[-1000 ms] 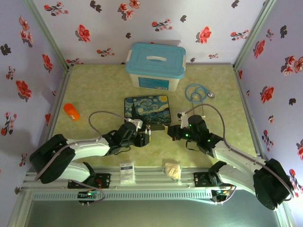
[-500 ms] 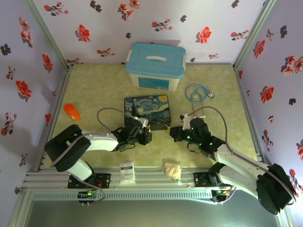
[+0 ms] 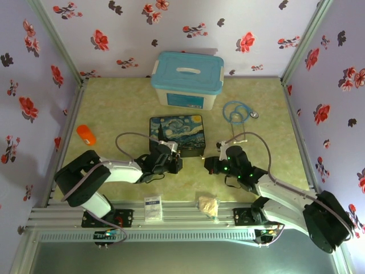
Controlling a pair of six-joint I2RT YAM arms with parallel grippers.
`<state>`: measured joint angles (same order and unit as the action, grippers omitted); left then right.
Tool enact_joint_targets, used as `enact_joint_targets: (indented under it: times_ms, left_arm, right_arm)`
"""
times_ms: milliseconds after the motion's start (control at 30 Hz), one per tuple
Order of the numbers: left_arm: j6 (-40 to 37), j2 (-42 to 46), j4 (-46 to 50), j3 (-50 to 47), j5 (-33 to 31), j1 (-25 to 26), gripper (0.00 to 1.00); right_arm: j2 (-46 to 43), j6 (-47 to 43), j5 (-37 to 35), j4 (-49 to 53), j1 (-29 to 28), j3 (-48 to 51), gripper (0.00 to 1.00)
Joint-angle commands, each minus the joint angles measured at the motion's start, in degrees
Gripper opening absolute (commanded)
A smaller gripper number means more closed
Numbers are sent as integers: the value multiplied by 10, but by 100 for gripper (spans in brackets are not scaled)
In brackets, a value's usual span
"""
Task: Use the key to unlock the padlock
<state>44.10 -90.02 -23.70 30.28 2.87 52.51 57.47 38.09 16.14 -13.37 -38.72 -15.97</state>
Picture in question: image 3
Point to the aluminium frame post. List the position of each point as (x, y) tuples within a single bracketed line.
[(305, 40), (60, 42)]

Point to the aluminium side rail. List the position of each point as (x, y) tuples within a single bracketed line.
[(299, 134), (65, 137)]

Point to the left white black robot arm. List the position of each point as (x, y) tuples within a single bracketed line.
[(94, 174)]

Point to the aluminium frame rail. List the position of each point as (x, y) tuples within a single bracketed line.
[(182, 218)]

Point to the starry night print box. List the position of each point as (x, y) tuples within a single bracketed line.
[(176, 131)]

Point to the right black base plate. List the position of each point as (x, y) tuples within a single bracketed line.
[(242, 216)]

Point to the orange plastic bottle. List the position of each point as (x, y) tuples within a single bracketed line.
[(86, 135)]

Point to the white paper packet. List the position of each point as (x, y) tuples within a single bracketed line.
[(153, 207)]

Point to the white storage box blue lid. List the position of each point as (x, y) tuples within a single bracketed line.
[(186, 80)]

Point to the blue stethoscope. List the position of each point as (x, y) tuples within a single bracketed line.
[(236, 115)]

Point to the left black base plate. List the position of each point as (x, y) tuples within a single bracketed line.
[(125, 218)]

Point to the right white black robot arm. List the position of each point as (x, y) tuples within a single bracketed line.
[(308, 208)]

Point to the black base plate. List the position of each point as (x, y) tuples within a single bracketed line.
[(125, 218), (242, 216)]

